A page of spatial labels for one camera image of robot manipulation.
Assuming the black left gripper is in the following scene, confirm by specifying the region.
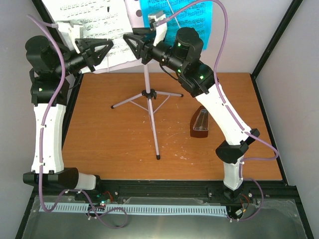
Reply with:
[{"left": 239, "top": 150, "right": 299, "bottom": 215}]
[{"left": 54, "top": 39, "right": 114, "bottom": 77}]

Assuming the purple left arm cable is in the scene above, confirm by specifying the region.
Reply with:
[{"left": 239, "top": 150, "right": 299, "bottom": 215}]
[{"left": 27, "top": 14, "right": 129, "bottom": 229}]

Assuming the white slotted cable duct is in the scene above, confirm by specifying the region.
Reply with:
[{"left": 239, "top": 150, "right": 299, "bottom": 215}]
[{"left": 53, "top": 203, "right": 227, "bottom": 217}]

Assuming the blue music sheet folder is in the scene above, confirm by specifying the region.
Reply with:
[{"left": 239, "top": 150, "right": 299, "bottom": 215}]
[{"left": 140, "top": 0, "right": 213, "bottom": 50}]

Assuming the black enclosure frame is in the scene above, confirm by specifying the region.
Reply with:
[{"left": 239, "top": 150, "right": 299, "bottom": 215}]
[{"left": 14, "top": 0, "right": 315, "bottom": 239}]

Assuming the white music sheet paper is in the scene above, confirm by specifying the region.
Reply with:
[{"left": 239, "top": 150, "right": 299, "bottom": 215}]
[{"left": 43, "top": 0, "right": 135, "bottom": 72}]

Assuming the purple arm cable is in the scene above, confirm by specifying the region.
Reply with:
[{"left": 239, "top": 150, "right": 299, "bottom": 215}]
[
  {"left": 153, "top": 0, "right": 280, "bottom": 222},
  {"left": 27, "top": 14, "right": 129, "bottom": 229}
]

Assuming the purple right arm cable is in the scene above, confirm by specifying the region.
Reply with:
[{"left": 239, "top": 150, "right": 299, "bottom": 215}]
[{"left": 153, "top": 0, "right": 280, "bottom": 222}]

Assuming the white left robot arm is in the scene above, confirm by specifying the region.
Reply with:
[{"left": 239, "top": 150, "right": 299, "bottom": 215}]
[{"left": 23, "top": 35, "right": 114, "bottom": 201}]

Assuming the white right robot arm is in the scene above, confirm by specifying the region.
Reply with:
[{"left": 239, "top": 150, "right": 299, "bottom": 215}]
[{"left": 123, "top": 27, "right": 260, "bottom": 201}]

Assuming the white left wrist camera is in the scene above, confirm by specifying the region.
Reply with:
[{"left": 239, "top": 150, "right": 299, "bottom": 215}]
[{"left": 52, "top": 20, "right": 84, "bottom": 53}]

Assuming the white tripod music stand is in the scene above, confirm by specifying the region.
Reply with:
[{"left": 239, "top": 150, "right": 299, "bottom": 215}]
[{"left": 94, "top": 0, "right": 184, "bottom": 160}]

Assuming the brown wooden metronome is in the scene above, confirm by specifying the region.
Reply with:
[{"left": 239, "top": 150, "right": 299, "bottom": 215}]
[{"left": 189, "top": 106, "right": 209, "bottom": 138}]

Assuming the clear plastic metronome cover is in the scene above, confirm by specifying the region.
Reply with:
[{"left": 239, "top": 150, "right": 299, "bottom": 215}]
[{"left": 193, "top": 109, "right": 209, "bottom": 131}]

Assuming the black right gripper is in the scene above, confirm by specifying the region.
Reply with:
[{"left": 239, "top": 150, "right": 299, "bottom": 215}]
[{"left": 123, "top": 29, "right": 184, "bottom": 74}]

